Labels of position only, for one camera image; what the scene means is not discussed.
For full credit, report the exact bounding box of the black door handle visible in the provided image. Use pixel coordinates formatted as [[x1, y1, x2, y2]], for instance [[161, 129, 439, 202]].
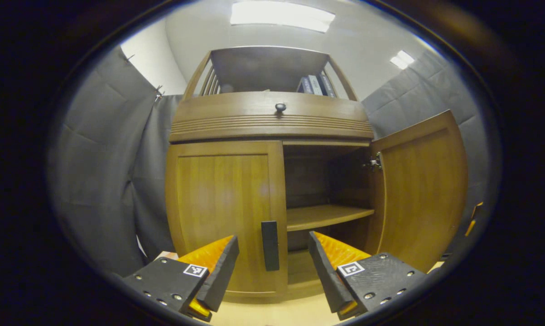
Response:
[[261, 221, 280, 272]]

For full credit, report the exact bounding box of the large ceiling light panel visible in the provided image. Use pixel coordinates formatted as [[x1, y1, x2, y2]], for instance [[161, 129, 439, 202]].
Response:
[[230, 0, 336, 34]]

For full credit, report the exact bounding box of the black backdrop cloth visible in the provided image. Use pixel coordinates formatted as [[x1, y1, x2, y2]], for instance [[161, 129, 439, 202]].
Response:
[[46, 45, 491, 278]]

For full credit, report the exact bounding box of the metal door hinge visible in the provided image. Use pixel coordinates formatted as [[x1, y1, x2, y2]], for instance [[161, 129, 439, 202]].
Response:
[[363, 152, 383, 172]]

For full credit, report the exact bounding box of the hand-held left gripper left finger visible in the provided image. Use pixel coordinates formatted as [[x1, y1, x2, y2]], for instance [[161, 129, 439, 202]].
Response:
[[123, 235, 240, 322]]

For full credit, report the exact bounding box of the wooden cabinet drawer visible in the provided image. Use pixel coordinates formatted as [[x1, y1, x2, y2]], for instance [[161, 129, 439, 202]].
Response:
[[169, 91, 374, 143]]

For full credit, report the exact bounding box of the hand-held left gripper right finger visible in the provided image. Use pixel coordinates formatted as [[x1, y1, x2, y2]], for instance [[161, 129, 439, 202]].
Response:
[[309, 231, 429, 321]]

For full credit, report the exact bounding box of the wooden cabinet door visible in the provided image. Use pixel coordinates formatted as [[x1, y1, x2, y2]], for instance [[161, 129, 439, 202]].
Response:
[[370, 110, 469, 273], [165, 140, 288, 296]]

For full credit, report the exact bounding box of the wooden double-door shoe cabinet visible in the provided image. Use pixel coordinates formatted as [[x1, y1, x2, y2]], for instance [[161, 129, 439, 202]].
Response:
[[165, 45, 469, 303]]

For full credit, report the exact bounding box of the small ceiling light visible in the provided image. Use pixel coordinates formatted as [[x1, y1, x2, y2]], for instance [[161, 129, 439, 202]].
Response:
[[390, 50, 416, 70]]

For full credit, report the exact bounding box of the wooden inner cabinet shelf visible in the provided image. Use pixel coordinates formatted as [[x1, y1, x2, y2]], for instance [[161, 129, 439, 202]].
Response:
[[286, 204, 375, 232]]

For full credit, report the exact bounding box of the black spine book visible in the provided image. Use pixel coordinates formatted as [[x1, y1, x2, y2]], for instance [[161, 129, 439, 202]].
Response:
[[318, 73, 338, 98]]

